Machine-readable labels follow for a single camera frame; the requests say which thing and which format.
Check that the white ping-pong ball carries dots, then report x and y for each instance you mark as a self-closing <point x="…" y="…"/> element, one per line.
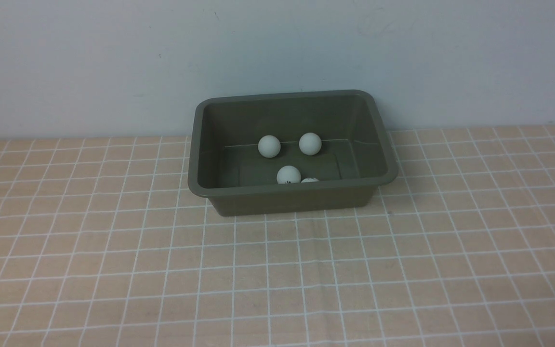
<point x="269" y="146"/>
<point x="288" y="175"/>
<point x="309" y="180"/>
<point x="310" y="144"/>

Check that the olive green plastic bin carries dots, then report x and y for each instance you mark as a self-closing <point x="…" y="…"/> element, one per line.
<point x="226" y="168"/>

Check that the orange checkered tablecloth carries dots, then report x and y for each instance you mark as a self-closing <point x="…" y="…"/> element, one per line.
<point x="102" y="244"/>

